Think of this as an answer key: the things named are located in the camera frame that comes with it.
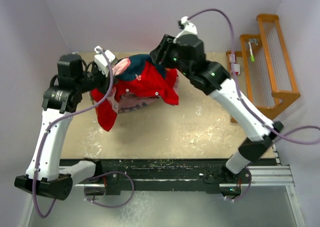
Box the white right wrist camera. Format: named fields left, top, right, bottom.
left=173, top=16, right=198, bottom=43

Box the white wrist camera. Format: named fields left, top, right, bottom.
left=94, top=45, right=118, bottom=77
left=173, top=16, right=198, bottom=43

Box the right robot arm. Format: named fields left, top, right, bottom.
left=150, top=34, right=284, bottom=183

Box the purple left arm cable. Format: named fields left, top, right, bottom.
left=31, top=46, right=115, bottom=218

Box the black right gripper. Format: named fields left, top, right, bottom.
left=149, top=34, right=193, bottom=80

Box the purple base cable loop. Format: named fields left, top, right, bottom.
left=83, top=171, right=136, bottom=208

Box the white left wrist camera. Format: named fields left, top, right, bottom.
left=94, top=45, right=118, bottom=77

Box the wooden tiered rack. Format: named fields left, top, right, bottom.
left=226, top=13, right=301, bottom=119

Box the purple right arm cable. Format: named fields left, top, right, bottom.
left=188, top=8, right=320, bottom=145

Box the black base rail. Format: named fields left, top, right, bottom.
left=79, top=158, right=252, bottom=195

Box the grey clip on rack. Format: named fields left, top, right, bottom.
left=249, top=38, right=259, bottom=45

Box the red embroidered pillowcase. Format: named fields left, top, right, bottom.
left=95, top=54, right=179, bottom=132

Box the white green pen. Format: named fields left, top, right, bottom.
left=248, top=41, right=255, bottom=63

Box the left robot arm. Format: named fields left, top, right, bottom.
left=14, top=50, right=117, bottom=200

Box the pink pillow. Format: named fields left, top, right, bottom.
left=118, top=96, right=159, bottom=114

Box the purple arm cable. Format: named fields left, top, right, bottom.
left=31, top=46, right=115, bottom=218
left=188, top=8, right=320, bottom=145

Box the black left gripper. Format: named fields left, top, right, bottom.
left=75, top=61, right=118, bottom=95

